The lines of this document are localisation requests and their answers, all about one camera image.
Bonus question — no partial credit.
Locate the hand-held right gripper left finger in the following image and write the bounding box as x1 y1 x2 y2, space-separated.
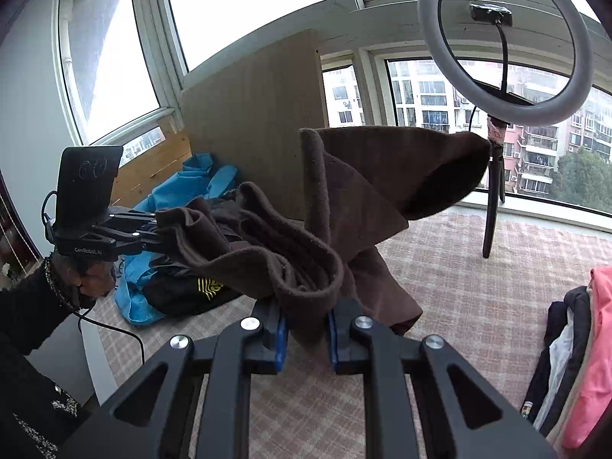
62 299 288 459

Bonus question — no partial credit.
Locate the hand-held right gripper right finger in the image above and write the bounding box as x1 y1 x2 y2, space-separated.
327 299 558 459

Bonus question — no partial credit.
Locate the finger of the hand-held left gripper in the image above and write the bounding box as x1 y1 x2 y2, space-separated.
120 228 169 254
111 207 160 230

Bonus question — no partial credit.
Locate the brown fleece garment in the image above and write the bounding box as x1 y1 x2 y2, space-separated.
155 125 493 347

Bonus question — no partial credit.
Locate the person's left forearm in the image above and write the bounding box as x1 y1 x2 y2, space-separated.
0 258 82 345

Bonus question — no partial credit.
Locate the person's left hand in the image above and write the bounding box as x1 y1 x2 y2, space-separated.
62 258 119 310

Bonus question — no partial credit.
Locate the black garment with yellow print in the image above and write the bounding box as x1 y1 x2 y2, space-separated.
142 186 249 317

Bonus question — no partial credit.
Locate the blue garment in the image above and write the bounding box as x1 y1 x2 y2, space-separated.
114 152 240 327

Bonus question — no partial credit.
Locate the pink plaid mat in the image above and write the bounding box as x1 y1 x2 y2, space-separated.
86 213 612 459

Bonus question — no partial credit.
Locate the light plywood board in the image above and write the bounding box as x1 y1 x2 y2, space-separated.
179 29 330 223

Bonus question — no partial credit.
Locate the person's black knit top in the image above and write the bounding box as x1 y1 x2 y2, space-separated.
0 330 96 459

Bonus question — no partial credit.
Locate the black tripod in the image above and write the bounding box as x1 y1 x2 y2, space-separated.
482 115 508 260

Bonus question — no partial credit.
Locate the black folded garment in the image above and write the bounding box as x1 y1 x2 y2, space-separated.
521 286 592 424

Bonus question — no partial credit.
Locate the beige folded garment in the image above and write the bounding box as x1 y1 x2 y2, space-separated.
545 277 603 450

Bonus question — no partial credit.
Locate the pink folded garment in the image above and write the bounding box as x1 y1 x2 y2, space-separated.
562 265 612 450

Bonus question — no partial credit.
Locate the black gooseneck phone holder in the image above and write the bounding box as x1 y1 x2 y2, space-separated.
469 2 514 106

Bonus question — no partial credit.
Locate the left hand-held gripper cable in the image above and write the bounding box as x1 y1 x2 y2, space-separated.
41 190 145 365

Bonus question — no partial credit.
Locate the white window frame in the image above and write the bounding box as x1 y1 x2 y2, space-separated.
48 0 612 221

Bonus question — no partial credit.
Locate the white ring light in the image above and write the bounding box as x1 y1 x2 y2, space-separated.
417 0 594 129

